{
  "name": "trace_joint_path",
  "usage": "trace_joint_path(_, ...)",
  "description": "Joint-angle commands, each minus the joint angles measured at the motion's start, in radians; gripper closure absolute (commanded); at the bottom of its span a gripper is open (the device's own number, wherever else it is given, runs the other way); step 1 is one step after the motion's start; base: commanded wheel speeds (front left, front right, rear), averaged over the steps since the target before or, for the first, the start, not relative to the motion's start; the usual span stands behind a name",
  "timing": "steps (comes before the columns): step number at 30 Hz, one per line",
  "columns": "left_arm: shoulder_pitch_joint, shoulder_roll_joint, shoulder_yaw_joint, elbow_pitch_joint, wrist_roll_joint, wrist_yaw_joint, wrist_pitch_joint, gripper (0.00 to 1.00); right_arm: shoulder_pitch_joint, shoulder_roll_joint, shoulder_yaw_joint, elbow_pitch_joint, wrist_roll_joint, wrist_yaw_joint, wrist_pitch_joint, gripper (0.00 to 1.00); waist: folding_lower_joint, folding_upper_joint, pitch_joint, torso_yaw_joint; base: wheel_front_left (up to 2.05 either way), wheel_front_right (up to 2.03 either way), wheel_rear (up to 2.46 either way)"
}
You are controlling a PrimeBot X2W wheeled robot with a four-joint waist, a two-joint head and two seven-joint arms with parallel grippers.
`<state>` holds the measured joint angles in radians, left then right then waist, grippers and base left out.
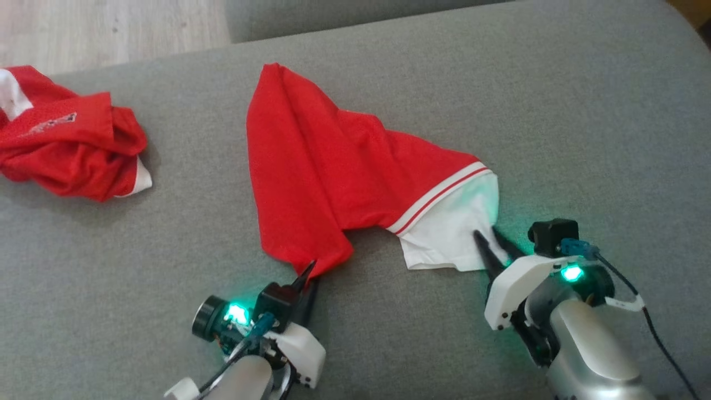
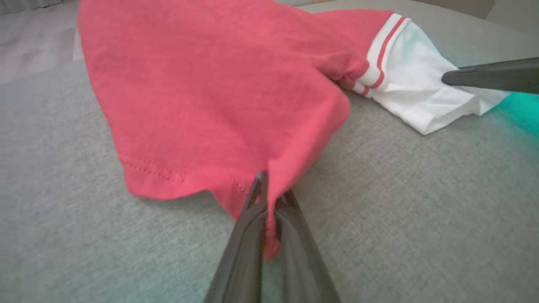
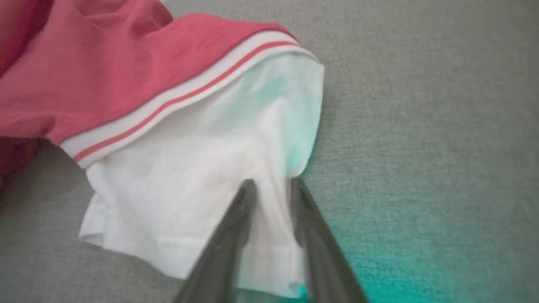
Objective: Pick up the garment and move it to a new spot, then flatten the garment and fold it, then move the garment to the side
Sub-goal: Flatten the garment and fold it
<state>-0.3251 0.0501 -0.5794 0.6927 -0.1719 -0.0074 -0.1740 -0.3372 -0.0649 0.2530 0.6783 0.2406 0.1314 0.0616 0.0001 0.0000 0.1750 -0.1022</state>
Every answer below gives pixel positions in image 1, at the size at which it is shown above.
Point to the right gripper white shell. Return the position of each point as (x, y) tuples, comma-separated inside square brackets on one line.
[(511, 289)]

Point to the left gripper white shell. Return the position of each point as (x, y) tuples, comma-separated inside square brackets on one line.
[(304, 353)]

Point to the red basketball jersey number 23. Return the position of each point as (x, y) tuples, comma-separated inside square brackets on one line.
[(311, 166)]

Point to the red shorts with white stripes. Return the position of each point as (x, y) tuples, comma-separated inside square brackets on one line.
[(72, 155)]

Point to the large grey sofa seat cushion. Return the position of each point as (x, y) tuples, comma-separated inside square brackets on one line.
[(389, 344)]

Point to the yellow sofa armrest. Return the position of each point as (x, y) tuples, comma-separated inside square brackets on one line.
[(701, 8)]

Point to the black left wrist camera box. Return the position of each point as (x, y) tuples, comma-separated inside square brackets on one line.
[(275, 303)]

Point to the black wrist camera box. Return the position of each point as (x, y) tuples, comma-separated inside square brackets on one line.
[(552, 236), (275, 303)]

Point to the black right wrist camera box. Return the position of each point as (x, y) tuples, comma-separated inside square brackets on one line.
[(552, 236)]

